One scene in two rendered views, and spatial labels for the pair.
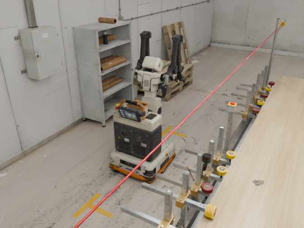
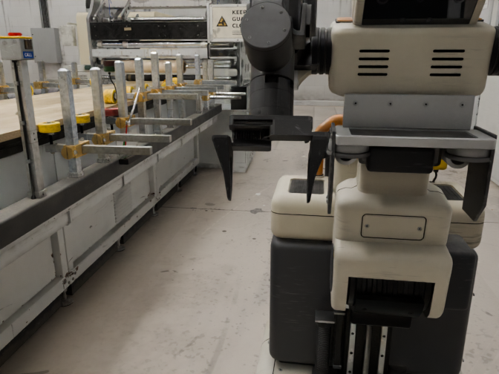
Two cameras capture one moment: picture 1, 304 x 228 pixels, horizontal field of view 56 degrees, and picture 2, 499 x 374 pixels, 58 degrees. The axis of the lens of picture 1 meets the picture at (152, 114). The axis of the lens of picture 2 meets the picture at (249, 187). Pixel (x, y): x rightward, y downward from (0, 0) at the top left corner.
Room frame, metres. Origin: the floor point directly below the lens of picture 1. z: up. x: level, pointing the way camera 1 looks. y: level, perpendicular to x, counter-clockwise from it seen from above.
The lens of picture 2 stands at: (3.98, -0.59, 1.17)
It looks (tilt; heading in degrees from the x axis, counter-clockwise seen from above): 17 degrees down; 158
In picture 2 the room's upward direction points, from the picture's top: straight up
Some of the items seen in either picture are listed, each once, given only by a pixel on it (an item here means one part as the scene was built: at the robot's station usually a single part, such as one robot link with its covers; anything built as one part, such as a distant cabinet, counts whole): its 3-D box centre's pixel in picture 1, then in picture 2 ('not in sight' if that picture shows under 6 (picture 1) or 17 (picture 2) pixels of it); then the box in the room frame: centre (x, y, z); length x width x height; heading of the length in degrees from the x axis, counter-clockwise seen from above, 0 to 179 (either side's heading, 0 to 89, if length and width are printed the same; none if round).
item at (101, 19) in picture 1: (107, 20); not in sight; (4.73, 0.70, 1.59); 0.30 x 0.08 x 0.08; 60
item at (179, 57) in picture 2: not in sight; (180, 89); (0.82, 0.15, 0.93); 0.04 x 0.04 x 0.48; 60
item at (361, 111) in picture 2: (154, 87); (403, 156); (3.35, -0.04, 0.99); 0.28 x 0.16 x 0.22; 60
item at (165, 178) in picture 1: (181, 184); (148, 122); (1.71, -0.22, 0.84); 0.43 x 0.03 x 0.04; 60
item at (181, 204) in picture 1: (183, 198); (142, 96); (1.45, -0.21, 0.95); 0.14 x 0.06 x 0.05; 150
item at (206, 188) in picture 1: (206, 192); (111, 119); (1.61, -0.39, 0.85); 0.08 x 0.08 x 0.11
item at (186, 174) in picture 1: (184, 200); (141, 104); (1.47, -0.22, 0.91); 0.04 x 0.04 x 0.48; 60
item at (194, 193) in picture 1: (197, 187); (125, 121); (1.67, -0.33, 0.85); 0.14 x 0.06 x 0.05; 150
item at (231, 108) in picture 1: (231, 107); (17, 49); (2.35, -0.72, 1.18); 0.07 x 0.07 x 0.08; 60
